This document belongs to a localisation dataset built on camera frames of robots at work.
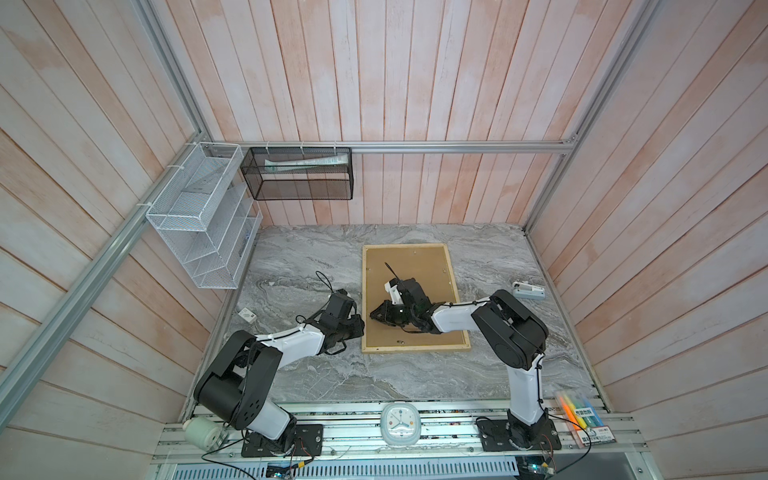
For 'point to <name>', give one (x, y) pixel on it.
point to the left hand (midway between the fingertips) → (361, 330)
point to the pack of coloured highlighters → (584, 414)
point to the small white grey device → (527, 291)
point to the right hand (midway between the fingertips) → (370, 315)
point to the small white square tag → (247, 315)
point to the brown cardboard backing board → (430, 267)
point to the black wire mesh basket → (299, 173)
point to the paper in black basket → (274, 165)
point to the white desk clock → (400, 423)
